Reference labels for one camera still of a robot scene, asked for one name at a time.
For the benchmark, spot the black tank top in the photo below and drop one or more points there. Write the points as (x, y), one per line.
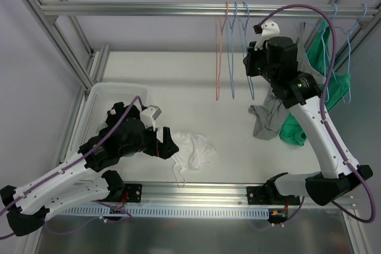
(115, 113)

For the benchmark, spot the aluminium hanging rail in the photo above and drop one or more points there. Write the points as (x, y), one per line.
(174, 9)

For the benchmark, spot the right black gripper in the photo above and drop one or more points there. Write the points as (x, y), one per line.
(250, 62)

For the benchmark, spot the pink hanger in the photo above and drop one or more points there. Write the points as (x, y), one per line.
(219, 32)

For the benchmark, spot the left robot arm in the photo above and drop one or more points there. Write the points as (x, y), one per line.
(85, 177)

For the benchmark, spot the white tank top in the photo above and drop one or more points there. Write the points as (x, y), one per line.
(195, 153)

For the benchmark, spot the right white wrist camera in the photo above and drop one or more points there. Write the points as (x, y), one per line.
(266, 31)

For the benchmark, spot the dark grey tank top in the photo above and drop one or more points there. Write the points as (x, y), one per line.
(271, 115)

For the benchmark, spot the aluminium frame posts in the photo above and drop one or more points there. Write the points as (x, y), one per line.
(89, 72)

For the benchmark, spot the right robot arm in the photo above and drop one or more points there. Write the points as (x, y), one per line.
(339, 171)

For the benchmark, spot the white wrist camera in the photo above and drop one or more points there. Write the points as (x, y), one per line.
(266, 31)
(149, 116)

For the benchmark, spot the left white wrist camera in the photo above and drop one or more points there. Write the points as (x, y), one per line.
(149, 116)

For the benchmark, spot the green tank top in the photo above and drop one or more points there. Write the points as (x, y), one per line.
(291, 131)

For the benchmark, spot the white slotted cable duct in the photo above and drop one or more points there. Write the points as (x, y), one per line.
(155, 211)

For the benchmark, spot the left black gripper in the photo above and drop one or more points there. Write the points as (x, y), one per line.
(155, 143)

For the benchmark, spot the white plastic basket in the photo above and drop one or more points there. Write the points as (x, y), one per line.
(101, 99)

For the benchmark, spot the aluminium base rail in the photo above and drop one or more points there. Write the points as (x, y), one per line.
(221, 195)

